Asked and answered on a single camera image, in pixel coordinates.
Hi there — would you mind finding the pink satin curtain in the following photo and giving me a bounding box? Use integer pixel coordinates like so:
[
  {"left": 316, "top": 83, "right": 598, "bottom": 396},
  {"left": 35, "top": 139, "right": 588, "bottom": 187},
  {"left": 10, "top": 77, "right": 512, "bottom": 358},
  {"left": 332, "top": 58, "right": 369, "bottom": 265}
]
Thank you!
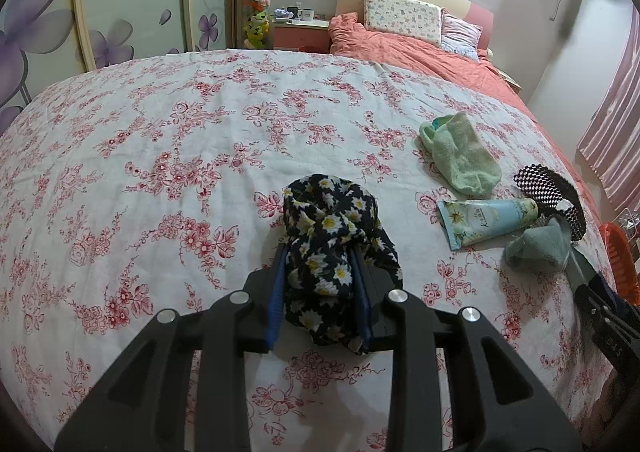
[{"left": 577, "top": 7, "right": 640, "bottom": 214}]

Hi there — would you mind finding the black mesh headband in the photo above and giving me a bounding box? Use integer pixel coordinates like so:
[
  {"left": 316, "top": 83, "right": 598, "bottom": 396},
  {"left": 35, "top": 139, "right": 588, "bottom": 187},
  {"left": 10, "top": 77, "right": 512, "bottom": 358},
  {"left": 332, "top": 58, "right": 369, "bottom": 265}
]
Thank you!
[{"left": 513, "top": 165, "right": 587, "bottom": 243}]

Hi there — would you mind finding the pink white nightstand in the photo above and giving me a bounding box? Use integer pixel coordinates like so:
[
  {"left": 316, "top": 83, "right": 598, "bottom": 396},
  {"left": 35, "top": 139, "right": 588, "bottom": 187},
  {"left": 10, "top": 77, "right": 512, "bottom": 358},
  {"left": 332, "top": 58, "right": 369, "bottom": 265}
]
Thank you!
[{"left": 270, "top": 17, "right": 331, "bottom": 52}]

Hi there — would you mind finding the orange plastic basket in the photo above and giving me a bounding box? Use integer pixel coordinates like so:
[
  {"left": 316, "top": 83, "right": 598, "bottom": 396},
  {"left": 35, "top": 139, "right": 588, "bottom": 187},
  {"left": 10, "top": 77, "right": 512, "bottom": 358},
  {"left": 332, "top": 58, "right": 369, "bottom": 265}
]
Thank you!
[{"left": 598, "top": 222, "right": 640, "bottom": 306}]

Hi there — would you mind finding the light blue cream tube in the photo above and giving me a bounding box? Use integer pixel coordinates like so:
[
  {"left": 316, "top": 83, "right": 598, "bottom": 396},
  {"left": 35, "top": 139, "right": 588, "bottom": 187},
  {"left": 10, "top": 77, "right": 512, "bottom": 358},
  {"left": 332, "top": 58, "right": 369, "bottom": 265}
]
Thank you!
[{"left": 436, "top": 197, "right": 544, "bottom": 252}]

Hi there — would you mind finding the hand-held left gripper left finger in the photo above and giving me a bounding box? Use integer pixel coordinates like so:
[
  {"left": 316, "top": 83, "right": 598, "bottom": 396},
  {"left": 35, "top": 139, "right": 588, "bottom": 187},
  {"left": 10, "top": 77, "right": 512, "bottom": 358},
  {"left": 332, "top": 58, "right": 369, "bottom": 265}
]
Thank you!
[{"left": 54, "top": 245, "right": 291, "bottom": 452}]

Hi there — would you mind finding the striped lilac pillow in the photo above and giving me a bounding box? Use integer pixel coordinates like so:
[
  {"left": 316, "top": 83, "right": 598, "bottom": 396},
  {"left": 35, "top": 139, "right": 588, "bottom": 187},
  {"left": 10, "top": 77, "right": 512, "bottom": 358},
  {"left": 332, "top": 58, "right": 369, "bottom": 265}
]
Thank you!
[{"left": 440, "top": 8, "right": 484, "bottom": 61}]

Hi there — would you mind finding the grey-green sock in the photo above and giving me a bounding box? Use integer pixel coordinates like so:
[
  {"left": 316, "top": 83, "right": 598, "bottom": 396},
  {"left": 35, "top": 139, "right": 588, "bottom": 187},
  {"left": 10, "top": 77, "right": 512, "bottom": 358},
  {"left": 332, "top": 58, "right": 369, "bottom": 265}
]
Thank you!
[{"left": 503, "top": 222, "right": 576, "bottom": 276}]

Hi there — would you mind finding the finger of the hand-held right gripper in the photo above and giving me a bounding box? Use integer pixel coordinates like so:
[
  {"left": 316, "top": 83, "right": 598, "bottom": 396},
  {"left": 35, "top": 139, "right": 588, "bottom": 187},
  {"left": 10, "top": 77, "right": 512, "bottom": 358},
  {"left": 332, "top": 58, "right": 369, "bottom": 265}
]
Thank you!
[
  {"left": 595, "top": 277, "right": 640, "bottom": 329},
  {"left": 565, "top": 242, "right": 609, "bottom": 306}
]

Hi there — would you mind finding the light green sock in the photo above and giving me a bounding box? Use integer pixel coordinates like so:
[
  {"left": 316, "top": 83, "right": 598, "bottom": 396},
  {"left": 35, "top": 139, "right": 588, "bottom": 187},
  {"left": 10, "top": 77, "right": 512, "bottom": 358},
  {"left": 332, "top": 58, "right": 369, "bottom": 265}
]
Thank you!
[{"left": 419, "top": 112, "right": 502, "bottom": 199}]

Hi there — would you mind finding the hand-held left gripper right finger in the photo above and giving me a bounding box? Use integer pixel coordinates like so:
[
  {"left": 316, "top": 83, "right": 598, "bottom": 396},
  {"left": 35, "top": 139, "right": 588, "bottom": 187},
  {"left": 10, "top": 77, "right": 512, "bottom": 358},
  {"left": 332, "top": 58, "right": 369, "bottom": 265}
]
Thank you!
[{"left": 347, "top": 247, "right": 584, "bottom": 452}]

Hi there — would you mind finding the bed with pink cover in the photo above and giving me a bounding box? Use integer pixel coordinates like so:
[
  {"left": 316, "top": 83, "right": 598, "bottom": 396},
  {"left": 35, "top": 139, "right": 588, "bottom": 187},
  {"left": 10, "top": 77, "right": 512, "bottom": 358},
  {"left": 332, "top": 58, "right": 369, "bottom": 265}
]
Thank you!
[{"left": 327, "top": 12, "right": 602, "bottom": 229}]

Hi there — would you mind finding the floral pillow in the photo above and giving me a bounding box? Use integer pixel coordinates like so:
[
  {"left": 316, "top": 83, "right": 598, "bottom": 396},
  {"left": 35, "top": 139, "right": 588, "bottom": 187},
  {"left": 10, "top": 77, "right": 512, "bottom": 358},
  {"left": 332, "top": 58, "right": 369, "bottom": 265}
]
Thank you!
[{"left": 363, "top": 0, "right": 444, "bottom": 48}]

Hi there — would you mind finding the dark daisy print cloth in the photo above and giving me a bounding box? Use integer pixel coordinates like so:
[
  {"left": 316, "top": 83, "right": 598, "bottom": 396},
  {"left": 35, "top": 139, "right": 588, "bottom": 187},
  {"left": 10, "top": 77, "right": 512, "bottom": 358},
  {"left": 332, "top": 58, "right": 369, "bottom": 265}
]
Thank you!
[{"left": 281, "top": 173, "right": 405, "bottom": 357}]

